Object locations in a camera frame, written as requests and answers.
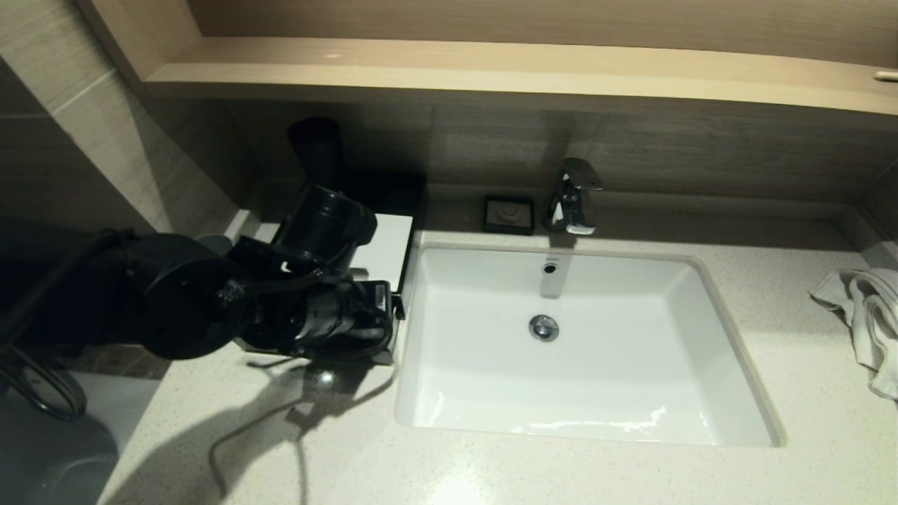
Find white sink basin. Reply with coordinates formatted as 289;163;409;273
394;243;786;448

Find white bathtub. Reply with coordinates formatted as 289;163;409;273
0;372;163;505

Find black amenity box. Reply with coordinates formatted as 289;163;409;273
260;174;429;321

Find chrome sink faucet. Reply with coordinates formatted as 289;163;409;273
544;158;604;236

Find metal shower hose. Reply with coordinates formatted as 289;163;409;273
0;354;89;422

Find black soap dish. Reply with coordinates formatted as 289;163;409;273
482;195;536;236

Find chrome sink drain stopper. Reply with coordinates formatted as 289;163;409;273
528;314;561;343

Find drawer with plastic bags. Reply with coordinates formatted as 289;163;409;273
235;335;399;368

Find white towel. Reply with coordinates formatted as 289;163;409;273
807;267;898;401

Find light wooden shelf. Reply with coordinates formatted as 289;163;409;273
74;0;898;116

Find black tumbler cup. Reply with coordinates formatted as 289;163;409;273
287;116;344;191

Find black coiled arm cable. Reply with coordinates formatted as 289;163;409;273
213;269;346;304

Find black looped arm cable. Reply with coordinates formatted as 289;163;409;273
291;309;396;363

